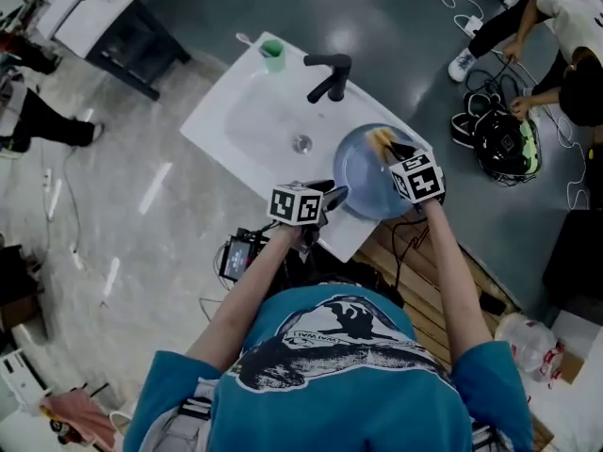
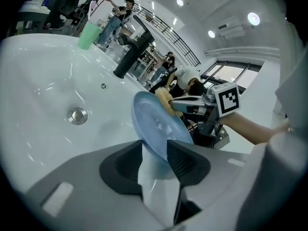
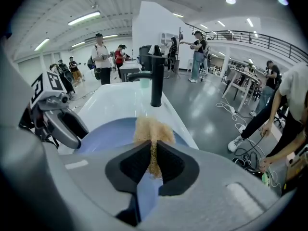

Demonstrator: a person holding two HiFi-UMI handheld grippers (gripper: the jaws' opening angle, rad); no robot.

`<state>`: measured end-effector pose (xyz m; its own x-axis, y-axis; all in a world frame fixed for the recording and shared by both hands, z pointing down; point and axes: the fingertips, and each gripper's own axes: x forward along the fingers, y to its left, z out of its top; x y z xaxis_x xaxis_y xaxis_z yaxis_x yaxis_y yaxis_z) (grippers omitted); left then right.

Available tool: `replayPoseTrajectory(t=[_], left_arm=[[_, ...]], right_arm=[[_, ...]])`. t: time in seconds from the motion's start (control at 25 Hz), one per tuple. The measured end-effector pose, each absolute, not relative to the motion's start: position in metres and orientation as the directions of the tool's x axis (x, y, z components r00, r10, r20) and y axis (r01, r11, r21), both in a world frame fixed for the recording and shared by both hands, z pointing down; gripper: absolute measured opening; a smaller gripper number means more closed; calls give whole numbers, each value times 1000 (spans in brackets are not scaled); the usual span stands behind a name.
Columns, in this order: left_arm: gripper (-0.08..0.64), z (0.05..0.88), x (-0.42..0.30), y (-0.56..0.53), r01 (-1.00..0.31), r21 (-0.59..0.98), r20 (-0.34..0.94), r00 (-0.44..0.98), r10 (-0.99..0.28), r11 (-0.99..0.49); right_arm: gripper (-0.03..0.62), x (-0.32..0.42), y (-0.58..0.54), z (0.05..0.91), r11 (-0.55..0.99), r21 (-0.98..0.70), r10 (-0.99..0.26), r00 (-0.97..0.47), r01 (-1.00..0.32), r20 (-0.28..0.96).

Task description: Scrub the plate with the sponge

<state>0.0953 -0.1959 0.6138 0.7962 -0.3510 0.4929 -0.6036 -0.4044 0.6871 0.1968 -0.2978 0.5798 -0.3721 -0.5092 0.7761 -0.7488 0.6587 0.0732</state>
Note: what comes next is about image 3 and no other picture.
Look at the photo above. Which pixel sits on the pale blue plate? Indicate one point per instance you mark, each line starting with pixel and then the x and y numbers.
pixel 113 136

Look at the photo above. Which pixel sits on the long ceiling light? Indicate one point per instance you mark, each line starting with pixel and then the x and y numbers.
pixel 84 18
pixel 41 44
pixel 78 44

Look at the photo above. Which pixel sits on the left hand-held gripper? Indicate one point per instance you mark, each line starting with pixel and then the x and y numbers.
pixel 41 100

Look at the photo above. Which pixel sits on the white long table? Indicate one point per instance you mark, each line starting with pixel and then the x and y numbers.
pixel 243 77

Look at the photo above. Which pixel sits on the black countertop appliance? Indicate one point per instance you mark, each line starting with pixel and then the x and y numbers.
pixel 145 54

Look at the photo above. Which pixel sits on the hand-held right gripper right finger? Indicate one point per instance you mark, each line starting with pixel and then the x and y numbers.
pixel 176 167

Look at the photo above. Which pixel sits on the white wall shelf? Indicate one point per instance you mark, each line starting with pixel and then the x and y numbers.
pixel 168 38

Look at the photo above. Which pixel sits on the black balcony railing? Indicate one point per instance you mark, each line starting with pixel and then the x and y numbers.
pixel 269 41

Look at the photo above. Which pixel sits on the tan loofah sponge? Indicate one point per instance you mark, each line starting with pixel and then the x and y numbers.
pixel 154 129

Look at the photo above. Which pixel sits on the round ceiling light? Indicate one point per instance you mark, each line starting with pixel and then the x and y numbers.
pixel 230 0
pixel 283 0

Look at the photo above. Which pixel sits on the black coat stand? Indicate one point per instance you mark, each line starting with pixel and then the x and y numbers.
pixel 179 52

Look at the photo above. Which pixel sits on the white cloth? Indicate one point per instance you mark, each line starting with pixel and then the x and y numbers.
pixel 151 49

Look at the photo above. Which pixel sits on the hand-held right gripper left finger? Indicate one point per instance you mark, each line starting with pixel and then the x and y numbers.
pixel 130 165

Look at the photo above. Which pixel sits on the pale green cup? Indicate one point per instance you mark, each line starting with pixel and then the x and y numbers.
pixel 145 82

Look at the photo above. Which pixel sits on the black faucet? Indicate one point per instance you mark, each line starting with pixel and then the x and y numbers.
pixel 157 80

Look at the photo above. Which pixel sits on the white sink basin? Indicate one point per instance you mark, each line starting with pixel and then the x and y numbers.
pixel 120 100

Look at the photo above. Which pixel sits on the white power strip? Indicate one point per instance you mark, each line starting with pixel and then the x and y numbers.
pixel 240 128

